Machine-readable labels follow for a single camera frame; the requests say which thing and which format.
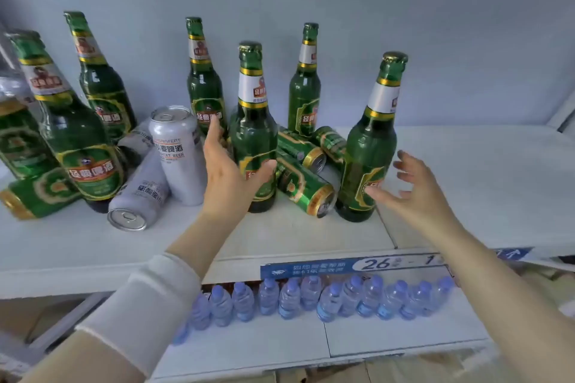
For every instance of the person's right hand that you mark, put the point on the person's right hand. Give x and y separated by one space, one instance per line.
426 207

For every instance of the person's left hand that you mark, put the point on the person's left hand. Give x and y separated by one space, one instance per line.
224 189

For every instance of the white metal shelf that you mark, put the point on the white metal shelf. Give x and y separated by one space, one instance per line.
471 180

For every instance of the green glass beer bottle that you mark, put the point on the green glass beer bottle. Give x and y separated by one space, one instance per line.
204 86
304 95
101 82
368 145
76 140
254 127

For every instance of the green beer can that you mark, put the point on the green beer can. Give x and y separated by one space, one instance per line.
40 194
296 147
330 140
20 140
301 183

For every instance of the person's right forearm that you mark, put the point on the person's right forearm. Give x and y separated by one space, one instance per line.
516 306

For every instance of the person's left forearm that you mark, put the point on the person's left forearm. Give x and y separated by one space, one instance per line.
197 243

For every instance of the row of small water bottles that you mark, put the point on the row of small water bottles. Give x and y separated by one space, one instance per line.
287 302

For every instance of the blue price label strip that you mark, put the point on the blue price label strip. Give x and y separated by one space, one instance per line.
514 254
314 268

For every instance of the white wrist sleeve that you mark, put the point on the white wrist sleeve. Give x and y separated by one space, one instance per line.
135 306

